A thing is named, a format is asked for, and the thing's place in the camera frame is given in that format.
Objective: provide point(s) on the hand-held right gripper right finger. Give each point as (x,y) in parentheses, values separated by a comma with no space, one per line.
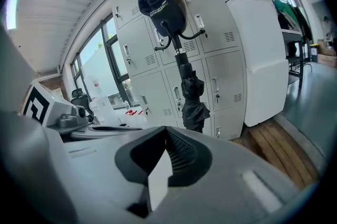
(223,186)

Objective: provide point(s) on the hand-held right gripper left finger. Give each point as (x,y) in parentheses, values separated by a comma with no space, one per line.
(87,178)

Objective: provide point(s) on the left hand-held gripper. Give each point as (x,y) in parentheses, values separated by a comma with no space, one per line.
(56,107)

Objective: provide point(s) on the black umbrella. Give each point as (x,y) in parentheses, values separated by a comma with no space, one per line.
(193,102)

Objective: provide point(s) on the black metal coat rack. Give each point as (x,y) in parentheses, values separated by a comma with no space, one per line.
(176,40)

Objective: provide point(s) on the white plastic box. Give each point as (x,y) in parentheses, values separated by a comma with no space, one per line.
(102,108)

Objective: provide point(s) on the black office chair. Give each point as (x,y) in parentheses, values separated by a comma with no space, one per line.
(80,100)

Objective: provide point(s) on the wooden pallet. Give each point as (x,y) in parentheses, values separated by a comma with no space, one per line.
(284,149)

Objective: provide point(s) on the black framed window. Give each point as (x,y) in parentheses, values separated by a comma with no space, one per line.
(105,60)

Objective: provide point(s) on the grey metal locker cabinet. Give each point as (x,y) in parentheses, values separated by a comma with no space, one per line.
(226,73)

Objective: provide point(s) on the white foam board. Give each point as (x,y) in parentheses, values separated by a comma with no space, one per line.
(263,65)

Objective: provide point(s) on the dark navy cap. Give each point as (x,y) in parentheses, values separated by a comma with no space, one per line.
(160,7)

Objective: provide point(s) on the grey metal table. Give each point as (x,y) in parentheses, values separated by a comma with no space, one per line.
(293,44)

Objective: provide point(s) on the beige fluffy hat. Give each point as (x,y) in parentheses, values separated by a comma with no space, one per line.
(181,3)

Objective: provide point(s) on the brown cardboard box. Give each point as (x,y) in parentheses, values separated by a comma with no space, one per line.
(326,56)

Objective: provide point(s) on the green hanging garment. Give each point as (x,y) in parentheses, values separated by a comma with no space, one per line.
(285,11)

